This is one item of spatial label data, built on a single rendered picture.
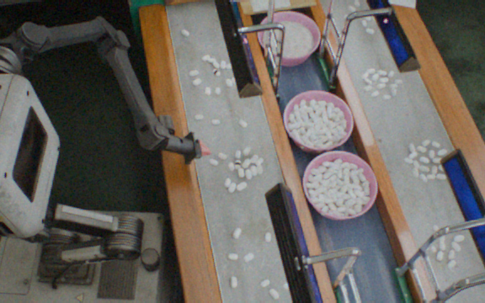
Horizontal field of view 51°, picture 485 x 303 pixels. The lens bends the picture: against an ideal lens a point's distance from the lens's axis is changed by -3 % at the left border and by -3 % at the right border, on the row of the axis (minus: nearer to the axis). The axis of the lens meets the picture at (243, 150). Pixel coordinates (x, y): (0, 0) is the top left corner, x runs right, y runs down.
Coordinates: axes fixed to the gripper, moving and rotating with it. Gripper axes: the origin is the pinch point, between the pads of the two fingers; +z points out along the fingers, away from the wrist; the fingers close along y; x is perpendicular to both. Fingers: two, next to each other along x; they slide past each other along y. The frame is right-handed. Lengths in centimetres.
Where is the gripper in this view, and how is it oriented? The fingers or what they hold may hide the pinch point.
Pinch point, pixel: (209, 152)
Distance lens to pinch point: 187.8
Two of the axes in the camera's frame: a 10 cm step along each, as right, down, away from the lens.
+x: -6.5, 4.9, 5.8
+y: -2.1, -8.5, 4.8
